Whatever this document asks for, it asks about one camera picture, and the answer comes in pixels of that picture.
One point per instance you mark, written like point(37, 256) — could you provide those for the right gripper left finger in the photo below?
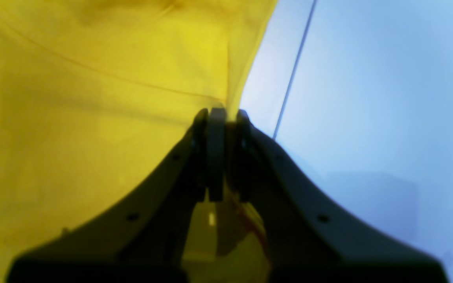
point(141, 238)

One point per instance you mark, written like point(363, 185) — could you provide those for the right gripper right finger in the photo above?
point(310, 238)

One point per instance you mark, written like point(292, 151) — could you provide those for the orange yellow T-shirt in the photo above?
point(94, 93)

